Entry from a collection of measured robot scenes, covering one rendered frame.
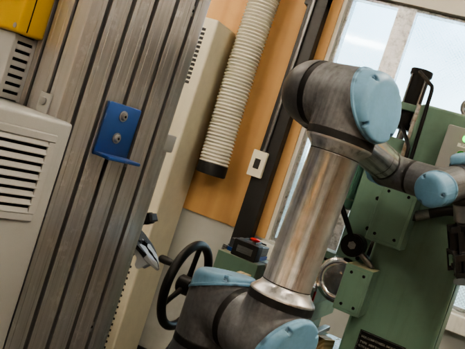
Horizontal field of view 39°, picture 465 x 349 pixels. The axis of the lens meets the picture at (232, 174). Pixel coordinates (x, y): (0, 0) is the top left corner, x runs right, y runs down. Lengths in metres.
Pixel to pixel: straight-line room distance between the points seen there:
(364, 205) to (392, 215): 0.16
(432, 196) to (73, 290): 0.73
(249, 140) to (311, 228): 2.31
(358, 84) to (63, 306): 0.60
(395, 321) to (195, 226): 1.89
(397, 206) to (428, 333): 0.33
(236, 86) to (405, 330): 1.82
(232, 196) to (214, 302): 2.24
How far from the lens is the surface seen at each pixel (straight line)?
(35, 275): 1.09
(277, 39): 3.44
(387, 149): 1.43
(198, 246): 2.02
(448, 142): 1.69
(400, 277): 1.76
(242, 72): 3.28
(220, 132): 3.26
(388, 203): 1.68
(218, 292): 1.18
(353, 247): 1.72
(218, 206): 3.42
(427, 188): 1.42
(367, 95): 1.07
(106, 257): 1.18
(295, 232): 1.10
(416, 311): 1.76
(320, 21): 3.33
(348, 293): 1.69
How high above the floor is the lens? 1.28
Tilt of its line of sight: 3 degrees down
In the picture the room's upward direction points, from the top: 18 degrees clockwise
